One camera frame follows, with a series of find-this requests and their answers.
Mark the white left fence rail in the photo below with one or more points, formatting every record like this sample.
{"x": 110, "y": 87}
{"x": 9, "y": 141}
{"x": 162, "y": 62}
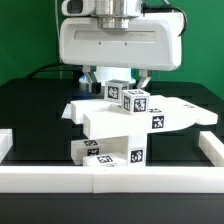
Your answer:
{"x": 6, "y": 142}

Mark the white tagged cube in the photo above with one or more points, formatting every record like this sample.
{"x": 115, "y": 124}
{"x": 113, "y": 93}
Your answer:
{"x": 113, "y": 90}
{"x": 135, "y": 101}

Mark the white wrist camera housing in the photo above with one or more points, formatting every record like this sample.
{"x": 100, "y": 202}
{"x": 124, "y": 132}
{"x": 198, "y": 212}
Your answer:
{"x": 78, "y": 7}

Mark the white chair back part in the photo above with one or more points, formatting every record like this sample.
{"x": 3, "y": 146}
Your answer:
{"x": 101, "y": 119}

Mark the paper sheet with tags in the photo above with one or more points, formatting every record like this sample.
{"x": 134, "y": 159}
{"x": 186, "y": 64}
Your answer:
{"x": 67, "y": 112}

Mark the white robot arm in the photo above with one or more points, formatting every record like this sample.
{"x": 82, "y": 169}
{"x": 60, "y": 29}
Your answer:
{"x": 116, "y": 14}

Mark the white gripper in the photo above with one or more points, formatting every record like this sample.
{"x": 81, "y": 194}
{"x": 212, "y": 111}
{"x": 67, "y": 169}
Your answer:
{"x": 151, "y": 42}

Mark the white front fence rail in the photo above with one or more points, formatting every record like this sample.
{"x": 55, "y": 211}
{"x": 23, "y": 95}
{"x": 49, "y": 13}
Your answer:
{"x": 53, "y": 179}

